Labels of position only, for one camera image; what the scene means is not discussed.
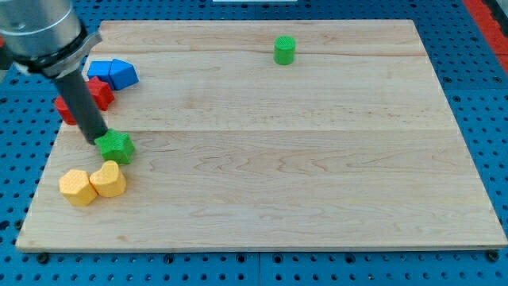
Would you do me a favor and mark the red block behind rod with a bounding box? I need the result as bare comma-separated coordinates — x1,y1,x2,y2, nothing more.
54,95,77,126

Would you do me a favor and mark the red star block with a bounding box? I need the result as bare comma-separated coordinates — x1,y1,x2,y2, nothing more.
87,76,115,111

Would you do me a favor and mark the blue cube block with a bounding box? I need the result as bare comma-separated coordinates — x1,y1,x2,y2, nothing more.
87,60,114,90

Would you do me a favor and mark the green star block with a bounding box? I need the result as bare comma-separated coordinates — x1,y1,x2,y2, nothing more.
94,129,135,164

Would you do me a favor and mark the blue pentagon block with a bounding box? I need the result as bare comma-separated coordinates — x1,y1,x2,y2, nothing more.
109,59,139,91

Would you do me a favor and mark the yellow heart block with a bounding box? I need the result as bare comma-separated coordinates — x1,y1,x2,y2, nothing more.
90,160,126,198

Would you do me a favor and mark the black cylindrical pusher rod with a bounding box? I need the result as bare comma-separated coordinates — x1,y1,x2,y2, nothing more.
53,70,108,145

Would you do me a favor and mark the yellow hexagon block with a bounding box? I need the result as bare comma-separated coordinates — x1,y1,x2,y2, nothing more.
59,169,98,207

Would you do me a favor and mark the green cylinder block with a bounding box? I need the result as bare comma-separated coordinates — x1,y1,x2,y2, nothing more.
273,35,296,65

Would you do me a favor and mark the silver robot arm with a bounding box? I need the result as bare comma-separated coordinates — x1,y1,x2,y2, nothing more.
1,0,108,145

